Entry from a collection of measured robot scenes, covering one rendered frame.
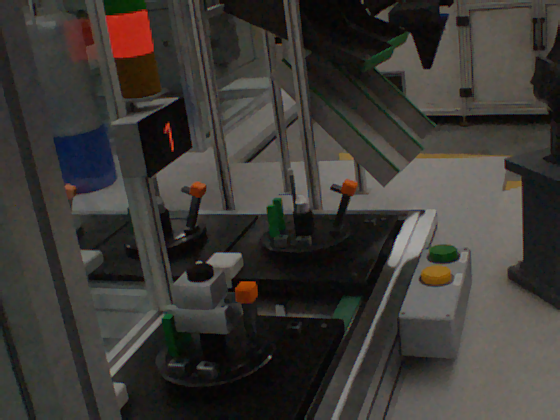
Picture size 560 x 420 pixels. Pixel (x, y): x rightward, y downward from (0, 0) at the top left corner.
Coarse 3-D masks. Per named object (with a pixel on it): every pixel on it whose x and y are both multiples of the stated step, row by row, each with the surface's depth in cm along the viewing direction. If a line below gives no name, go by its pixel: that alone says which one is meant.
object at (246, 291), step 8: (240, 288) 82; (248, 288) 82; (256, 288) 83; (232, 296) 84; (240, 296) 83; (248, 296) 82; (256, 296) 83; (248, 304) 83; (248, 312) 83; (256, 312) 84; (248, 320) 84; (256, 320) 84; (248, 328) 84; (256, 328) 84; (248, 336) 85; (256, 336) 84; (256, 344) 85
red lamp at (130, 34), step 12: (144, 12) 91; (108, 24) 91; (120, 24) 90; (132, 24) 90; (144, 24) 91; (120, 36) 90; (132, 36) 90; (144, 36) 91; (120, 48) 91; (132, 48) 91; (144, 48) 92
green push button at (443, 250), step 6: (432, 246) 111; (438, 246) 110; (444, 246) 110; (450, 246) 110; (432, 252) 109; (438, 252) 108; (444, 252) 108; (450, 252) 108; (456, 252) 108; (432, 258) 109; (438, 258) 108; (444, 258) 108; (450, 258) 108
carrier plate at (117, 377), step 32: (288, 320) 96; (320, 320) 95; (288, 352) 89; (320, 352) 88; (128, 384) 87; (288, 384) 83; (128, 416) 81; (160, 416) 80; (192, 416) 80; (224, 416) 79; (256, 416) 78; (288, 416) 77
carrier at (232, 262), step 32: (256, 224) 128; (288, 224) 121; (320, 224) 119; (352, 224) 123; (384, 224) 121; (224, 256) 113; (256, 256) 116; (288, 256) 112; (320, 256) 111; (352, 256) 111; (288, 288) 108; (320, 288) 106; (352, 288) 104
